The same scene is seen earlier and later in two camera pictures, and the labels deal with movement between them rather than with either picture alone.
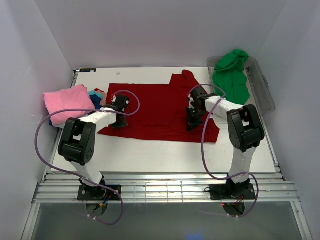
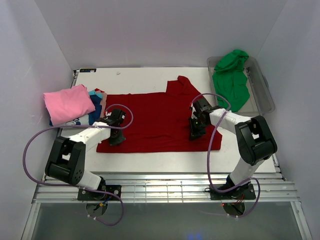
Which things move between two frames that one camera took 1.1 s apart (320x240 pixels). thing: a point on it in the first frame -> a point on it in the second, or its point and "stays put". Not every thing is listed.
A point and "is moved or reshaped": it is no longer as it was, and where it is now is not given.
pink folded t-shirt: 76,98 stays put
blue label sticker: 87,70 stays put
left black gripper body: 121,123 -> 116,139
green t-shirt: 229,76 stays put
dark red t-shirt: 158,112 is moved or reshaped
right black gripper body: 195,118 -> 197,129
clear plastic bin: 259,90 stays put
